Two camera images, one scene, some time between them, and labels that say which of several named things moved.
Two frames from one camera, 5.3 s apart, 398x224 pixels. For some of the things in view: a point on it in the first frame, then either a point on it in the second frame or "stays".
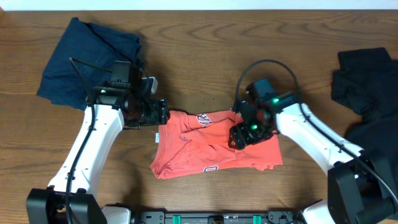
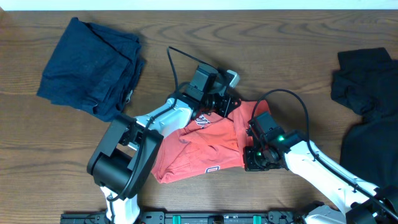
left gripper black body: [162, 112] -> [228, 106]
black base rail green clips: [272, 217] stays
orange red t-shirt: [188, 142] stays
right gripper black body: [254, 131] -> [257, 160]
